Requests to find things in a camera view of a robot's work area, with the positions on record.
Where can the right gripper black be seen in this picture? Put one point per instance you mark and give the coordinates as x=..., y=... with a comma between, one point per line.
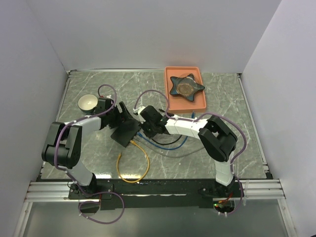
x=149, y=135

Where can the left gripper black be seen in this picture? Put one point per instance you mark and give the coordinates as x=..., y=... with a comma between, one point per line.
x=122, y=117

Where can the black network switch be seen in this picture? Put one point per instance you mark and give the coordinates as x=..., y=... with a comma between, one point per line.
x=126, y=132

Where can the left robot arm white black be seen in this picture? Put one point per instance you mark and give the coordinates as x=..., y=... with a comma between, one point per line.
x=62, y=147

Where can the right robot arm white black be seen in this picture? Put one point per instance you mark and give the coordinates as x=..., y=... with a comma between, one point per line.
x=217, y=138

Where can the white ceramic bowl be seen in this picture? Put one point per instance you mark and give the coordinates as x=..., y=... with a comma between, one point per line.
x=87, y=103

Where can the dark blue star dish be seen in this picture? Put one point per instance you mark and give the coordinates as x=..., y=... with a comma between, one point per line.
x=173, y=91

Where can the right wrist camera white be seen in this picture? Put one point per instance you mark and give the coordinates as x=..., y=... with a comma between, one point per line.
x=137, y=112

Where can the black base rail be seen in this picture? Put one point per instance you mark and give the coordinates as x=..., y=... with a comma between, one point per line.
x=154, y=193

